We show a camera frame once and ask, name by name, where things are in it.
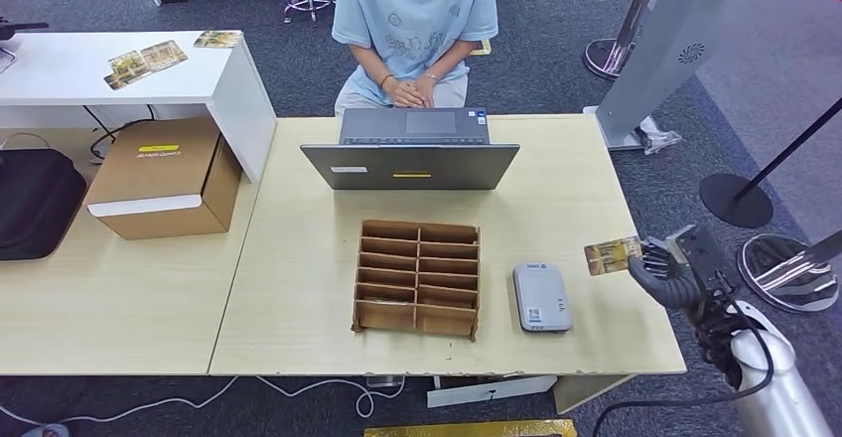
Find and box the person's left hand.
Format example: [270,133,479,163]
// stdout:
[414,73,441,107]

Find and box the person's right hand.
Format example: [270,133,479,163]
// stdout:
[383,74,422,109]

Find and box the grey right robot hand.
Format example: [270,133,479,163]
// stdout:
[627,237,703,310]

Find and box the person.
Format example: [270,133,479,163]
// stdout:
[331,0,499,117]

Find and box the white card reader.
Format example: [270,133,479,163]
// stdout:
[511,261,574,335]

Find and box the wooden slotted card organizer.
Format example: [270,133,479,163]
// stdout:
[350,218,483,344]

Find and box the grey laptop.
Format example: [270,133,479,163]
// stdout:
[299,107,521,192]

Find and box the clear plastic bag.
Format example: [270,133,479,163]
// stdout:
[636,115,683,156]

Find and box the silver kiosk panel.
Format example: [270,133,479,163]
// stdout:
[582,0,735,152]

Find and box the brown cardboard box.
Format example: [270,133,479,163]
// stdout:
[82,116,244,242]

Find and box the white counter shelf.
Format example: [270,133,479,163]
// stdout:
[0,30,279,184]

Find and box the black carrying case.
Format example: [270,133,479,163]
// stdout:
[0,148,88,263]

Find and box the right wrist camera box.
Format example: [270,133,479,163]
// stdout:
[665,224,728,284]

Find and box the black stanchion post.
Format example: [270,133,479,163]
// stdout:
[698,94,842,230]

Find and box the chrome stanchion post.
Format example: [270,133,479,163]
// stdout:
[583,0,669,81]
[736,228,842,315]

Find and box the black camera cable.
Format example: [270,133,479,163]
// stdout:
[590,285,777,437]

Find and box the black power cable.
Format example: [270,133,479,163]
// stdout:
[81,104,157,161]

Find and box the white floor cable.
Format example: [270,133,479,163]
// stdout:
[0,374,407,432]

